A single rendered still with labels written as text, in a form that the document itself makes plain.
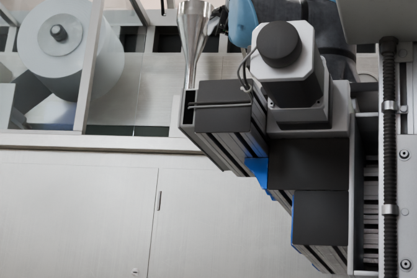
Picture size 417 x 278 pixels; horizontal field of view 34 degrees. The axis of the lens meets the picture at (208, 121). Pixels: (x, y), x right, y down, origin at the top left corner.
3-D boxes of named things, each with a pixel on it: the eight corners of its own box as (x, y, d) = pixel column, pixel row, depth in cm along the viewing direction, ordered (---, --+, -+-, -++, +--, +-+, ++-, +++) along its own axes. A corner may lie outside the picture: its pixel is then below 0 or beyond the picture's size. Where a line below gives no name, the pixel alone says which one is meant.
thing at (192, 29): (156, 166, 225) (172, 13, 243) (165, 177, 238) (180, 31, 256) (197, 168, 222) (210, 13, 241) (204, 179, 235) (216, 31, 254)
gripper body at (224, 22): (213, 36, 190) (221, 17, 179) (219, 10, 193) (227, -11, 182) (239, 43, 191) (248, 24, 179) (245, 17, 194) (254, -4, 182)
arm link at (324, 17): (366, 51, 134) (366, -9, 138) (300, 42, 132) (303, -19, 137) (345, 74, 145) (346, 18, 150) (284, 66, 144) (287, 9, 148)
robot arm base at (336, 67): (361, 89, 127) (362, 41, 130) (282, 92, 131) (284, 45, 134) (367, 116, 140) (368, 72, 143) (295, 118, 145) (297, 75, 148)
